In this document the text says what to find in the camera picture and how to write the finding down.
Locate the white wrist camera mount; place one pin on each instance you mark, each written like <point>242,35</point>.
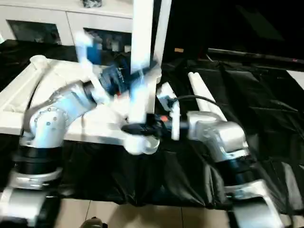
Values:
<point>83,47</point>
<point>175,118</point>

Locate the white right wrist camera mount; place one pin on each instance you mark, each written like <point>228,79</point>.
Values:
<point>175,118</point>

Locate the small tan label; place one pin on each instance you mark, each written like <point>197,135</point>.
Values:
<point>179,50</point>

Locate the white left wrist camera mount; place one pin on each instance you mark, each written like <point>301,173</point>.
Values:
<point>83,47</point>

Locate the white cabinet with glass doors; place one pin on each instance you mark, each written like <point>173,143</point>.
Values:
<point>35,14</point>

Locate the long dark bar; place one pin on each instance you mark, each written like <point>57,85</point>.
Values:
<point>249,53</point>

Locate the white plastic table top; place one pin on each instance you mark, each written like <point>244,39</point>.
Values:
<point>23,90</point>

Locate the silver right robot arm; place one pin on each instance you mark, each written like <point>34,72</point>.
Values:
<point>218,133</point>

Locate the white plastic table leg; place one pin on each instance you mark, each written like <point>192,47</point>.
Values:
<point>196,88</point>
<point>141,35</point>
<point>164,28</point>
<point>213,104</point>

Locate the clear bag of dark parts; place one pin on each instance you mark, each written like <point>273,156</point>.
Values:
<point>91,3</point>

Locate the black mat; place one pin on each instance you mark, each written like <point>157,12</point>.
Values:
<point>261,107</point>

